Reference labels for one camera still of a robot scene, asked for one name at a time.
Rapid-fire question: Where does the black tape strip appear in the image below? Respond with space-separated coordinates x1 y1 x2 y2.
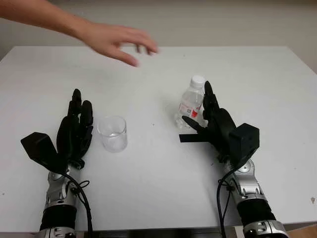
178 133 211 144

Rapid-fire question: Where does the clear glass cup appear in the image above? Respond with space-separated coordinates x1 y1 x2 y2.
97 116 128 153

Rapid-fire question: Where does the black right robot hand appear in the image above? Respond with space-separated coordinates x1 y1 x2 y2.
182 80 237 162

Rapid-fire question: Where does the bare person forearm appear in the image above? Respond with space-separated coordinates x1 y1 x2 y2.
0 0 96 43

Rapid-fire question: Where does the bare person hand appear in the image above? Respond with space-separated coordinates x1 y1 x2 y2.
80 23 159 68

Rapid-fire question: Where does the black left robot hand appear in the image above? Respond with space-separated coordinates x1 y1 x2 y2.
56 88 95 170

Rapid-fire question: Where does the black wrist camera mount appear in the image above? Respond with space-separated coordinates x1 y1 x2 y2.
228 122 261 170
20 132 69 173

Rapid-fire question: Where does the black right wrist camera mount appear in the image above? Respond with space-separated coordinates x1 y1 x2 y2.
228 122 261 170

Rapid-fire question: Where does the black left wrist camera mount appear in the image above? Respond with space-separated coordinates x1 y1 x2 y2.
20 132 69 173

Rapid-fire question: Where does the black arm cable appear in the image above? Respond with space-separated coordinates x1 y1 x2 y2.
216 167 239 238
58 170 94 238

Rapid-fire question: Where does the clear plastic water bottle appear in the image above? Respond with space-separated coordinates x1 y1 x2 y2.
172 75 209 133

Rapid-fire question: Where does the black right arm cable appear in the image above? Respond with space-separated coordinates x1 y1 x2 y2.
216 167 239 238

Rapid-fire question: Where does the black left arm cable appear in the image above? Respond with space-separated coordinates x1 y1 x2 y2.
58 170 94 238

